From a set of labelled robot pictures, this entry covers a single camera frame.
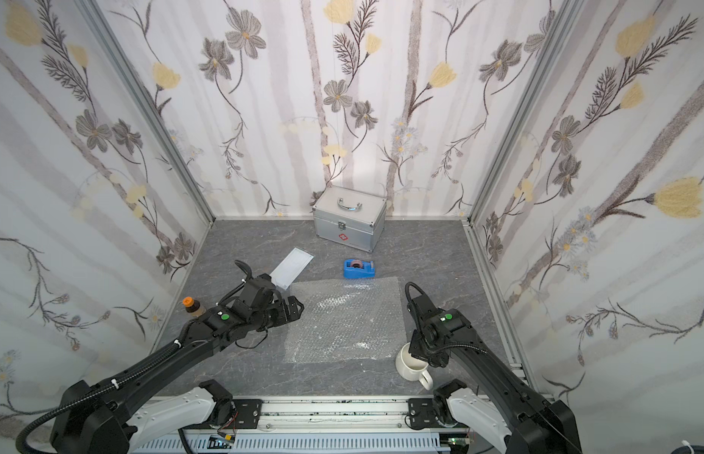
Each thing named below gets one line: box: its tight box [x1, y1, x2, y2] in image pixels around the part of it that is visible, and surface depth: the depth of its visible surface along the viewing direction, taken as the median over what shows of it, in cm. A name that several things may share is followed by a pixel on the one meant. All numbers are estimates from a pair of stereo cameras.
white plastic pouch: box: [270, 246, 316, 291], surface depth 108 cm
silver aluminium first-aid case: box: [312, 185, 388, 253], surface depth 107 cm
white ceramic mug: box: [395, 342, 434, 391], surface depth 77 cm
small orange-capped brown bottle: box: [182, 296, 201, 314], surface depth 88 cm
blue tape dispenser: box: [343, 259, 376, 280], surface depth 103 cm
